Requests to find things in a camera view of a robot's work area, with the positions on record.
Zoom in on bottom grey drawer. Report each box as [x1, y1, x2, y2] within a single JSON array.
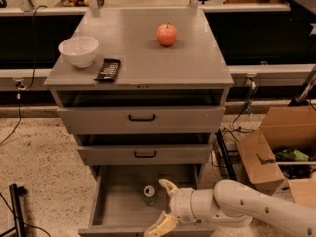
[[77, 164, 215, 237]]

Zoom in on black bar beside cabinet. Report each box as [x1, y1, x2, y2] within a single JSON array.
[[216, 130, 237, 181]]

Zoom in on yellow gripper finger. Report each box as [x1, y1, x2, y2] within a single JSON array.
[[144, 211, 179, 237], [158, 179, 179, 197]]

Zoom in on black snack bar wrapper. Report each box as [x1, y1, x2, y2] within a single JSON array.
[[95, 58, 121, 82]]

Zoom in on red apple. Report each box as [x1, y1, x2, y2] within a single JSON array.
[[156, 23, 177, 46]]

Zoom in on grey drawer cabinet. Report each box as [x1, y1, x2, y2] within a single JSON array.
[[43, 7, 235, 170]]

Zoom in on top grey drawer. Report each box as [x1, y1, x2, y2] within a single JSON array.
[[58, 90, 225, 135]]

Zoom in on green soda can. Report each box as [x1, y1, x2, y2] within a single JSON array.
[[143, 185, 157, 206]]

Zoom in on black cable on left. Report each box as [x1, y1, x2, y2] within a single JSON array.
[[0, 5, 49, 147]]

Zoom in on cardboard box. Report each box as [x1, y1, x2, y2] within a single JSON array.
[[237, 106, 316, 208]]

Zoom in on white bowl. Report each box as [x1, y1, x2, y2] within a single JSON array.
[[58, 36, 99, 68]]

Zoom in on grey drawer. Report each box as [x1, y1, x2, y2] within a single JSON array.
[[58, 90, 225, 135], [77, 164, 215, 237], [78, 144, 211, 166]]

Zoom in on middle grey drawer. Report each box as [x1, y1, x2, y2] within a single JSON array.
[[78, 144, 211, 166]]

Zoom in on black stand on floor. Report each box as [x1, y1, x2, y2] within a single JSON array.
[[0, 184, 27, 237]]

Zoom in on cables behind cabinet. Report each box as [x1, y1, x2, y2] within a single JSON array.
[[210, 79, 258, 170]]

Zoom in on green bag in box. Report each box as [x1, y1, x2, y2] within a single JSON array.
[[276, 148, 310, 162]]

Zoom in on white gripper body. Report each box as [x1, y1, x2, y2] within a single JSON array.
[[169, 188, 228, 224]]

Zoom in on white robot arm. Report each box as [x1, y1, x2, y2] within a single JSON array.
[[144, 179, 316, 237]]

